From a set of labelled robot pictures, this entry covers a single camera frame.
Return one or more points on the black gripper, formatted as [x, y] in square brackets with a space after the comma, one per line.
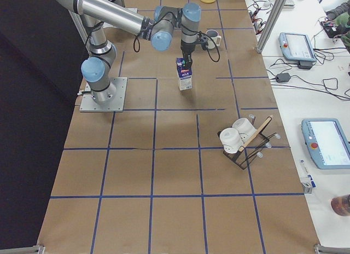
[187, 49]

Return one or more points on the blue white milk carton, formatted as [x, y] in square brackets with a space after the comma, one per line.
[184, 75]

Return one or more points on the white mug grey inside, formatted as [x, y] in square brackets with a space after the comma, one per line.
[214, 39]

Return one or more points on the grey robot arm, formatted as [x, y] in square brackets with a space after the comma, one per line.
[108, 23]

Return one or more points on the near white cup on rack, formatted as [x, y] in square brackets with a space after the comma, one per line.
[231, 140]

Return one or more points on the white cup on rack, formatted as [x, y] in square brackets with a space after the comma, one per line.
[231, 140]
[244, 128]

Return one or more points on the far white cup on rack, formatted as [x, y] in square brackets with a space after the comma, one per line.
[244, 128]

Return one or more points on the black power brick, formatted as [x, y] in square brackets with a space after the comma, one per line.
[283, 77]

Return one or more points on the black rack with white cups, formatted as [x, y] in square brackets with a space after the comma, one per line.
[253, 147]

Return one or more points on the brown paper table cover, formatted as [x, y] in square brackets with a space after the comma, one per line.
[153, 179]

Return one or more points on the far teach pendant tablet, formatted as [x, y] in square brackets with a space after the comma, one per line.
[296, 47]

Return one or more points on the teach pendant tablet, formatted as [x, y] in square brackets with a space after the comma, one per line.
[326, 143]
[296, 47]

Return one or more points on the person in camouflage clothing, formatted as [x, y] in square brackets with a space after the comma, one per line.
[340, 15]

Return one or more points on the near teach pendant tablet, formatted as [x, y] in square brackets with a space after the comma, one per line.
[326, 143]

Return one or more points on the small blue white box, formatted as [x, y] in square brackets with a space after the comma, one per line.
[306, 179]

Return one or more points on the brown glass bottle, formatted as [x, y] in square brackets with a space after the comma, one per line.
[340, 205]

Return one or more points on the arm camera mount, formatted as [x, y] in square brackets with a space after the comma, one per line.
[202, 39]

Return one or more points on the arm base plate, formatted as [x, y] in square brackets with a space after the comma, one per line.
[110, 100]

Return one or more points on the aluminium profile post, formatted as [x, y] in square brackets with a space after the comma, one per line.
[274, 14]

